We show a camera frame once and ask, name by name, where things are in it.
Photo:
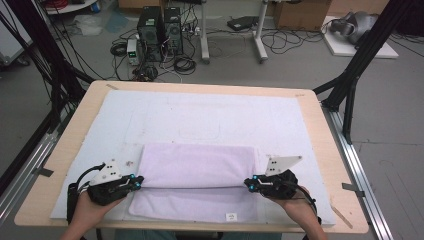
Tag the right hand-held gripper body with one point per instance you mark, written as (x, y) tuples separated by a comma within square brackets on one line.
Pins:
[(280, 186)]

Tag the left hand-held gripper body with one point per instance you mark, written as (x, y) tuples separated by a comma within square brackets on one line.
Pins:
[(106, 193)]

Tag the lilac printed towel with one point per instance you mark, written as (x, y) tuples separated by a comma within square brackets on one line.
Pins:
[(196, 166)]

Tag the person's left hand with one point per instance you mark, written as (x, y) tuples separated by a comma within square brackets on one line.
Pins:
[(86, 211)]

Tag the person's right hand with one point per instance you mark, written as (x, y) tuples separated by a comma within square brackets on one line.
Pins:
[(301, 208)]

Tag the black tape piece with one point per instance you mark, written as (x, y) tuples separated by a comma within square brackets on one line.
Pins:
[(45, 172), (352, 189)]

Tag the thin wooden stick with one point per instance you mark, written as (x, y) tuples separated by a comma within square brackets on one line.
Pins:
[(341, 216)]

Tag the white foam mat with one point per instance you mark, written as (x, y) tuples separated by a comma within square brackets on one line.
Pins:
[(200, 116)]

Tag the white power supply unit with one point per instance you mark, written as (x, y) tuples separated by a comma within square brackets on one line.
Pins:
[(133, 51)]

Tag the white metal stand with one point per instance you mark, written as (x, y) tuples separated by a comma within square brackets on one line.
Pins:
[(205, 40)]

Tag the black computer tower with fan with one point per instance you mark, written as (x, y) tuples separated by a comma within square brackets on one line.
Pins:
[(173, 31)]

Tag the flat black device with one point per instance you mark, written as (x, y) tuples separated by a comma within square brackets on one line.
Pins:
[(241, 22)]

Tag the white platform board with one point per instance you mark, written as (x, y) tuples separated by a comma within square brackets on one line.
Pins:
[(363, 50)]

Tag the clear plastic sheet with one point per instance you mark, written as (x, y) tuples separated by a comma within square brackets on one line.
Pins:
[(87, 25)]

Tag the large cardboard box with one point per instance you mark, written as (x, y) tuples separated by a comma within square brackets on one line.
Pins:
[(300, 15)]

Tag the blue tape roll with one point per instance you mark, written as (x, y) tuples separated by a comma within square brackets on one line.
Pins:
[(95, 7)]

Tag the grey backpack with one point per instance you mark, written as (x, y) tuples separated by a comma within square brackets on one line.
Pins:
[(356, 25)]

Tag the white cabinet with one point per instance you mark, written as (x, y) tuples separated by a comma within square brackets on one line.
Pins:
[(13, 40)]

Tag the round white table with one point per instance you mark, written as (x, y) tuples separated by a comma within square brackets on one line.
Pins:
[(70, 6)]

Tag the aluminium rail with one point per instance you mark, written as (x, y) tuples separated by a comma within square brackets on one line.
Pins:
[(26, 166), (360, 173)]

